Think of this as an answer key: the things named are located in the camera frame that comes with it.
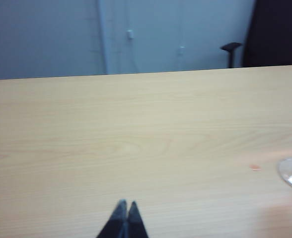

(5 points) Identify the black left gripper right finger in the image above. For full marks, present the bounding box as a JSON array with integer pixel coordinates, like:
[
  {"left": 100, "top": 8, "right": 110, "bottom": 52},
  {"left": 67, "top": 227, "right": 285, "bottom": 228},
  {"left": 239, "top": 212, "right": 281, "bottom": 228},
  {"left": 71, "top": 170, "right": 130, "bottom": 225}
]
[{"left": 127, "top": 200, "right": 149, "bottom": 238}]

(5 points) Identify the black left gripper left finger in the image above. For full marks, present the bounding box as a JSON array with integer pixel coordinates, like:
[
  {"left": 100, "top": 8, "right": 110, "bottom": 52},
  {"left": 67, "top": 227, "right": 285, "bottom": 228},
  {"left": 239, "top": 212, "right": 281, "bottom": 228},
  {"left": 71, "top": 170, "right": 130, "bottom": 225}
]
[{"left": 95, "top": 199, "right": 128, "bottom": 238}]

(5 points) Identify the black office chair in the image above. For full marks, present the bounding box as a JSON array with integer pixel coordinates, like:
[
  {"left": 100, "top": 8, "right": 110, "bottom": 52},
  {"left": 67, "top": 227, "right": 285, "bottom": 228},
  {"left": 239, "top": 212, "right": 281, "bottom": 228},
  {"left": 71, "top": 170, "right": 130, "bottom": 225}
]
[{"left": 219, "top": 0, "right": 292, "bottom": 68}]

